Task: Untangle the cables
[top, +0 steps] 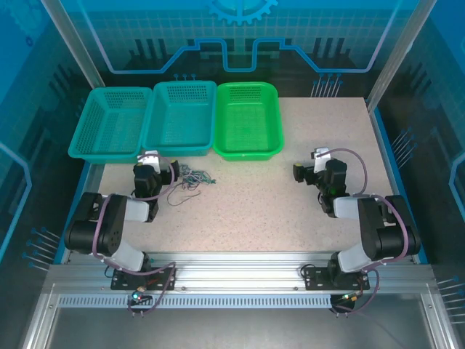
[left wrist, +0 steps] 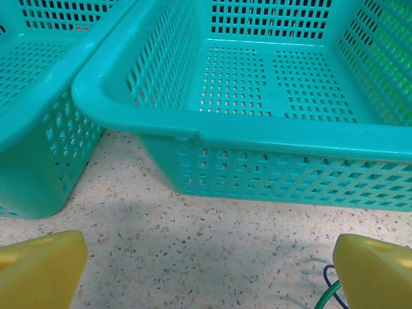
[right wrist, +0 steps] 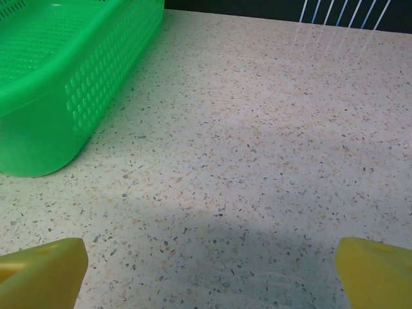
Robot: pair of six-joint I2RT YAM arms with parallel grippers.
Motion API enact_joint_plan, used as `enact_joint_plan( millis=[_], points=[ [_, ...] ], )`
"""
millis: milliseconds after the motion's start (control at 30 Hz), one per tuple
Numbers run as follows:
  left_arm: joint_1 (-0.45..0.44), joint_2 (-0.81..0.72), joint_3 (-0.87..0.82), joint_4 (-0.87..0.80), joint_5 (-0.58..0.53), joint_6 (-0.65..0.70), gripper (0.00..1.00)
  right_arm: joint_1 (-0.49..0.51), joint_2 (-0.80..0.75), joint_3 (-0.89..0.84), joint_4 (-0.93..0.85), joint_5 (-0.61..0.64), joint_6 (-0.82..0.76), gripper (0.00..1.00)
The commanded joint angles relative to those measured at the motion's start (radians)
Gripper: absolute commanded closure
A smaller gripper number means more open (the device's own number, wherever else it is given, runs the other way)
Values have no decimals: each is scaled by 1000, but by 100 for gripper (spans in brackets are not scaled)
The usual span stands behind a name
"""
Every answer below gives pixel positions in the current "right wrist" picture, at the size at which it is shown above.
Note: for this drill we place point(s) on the bright green plastic basket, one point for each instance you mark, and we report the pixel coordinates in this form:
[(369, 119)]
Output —
[(48, 64)]

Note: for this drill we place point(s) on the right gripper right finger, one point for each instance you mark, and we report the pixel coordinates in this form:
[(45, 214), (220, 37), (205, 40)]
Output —
[(376, 277)]

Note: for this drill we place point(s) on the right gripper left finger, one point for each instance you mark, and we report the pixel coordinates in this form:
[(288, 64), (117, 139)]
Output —
[(42, 273)]

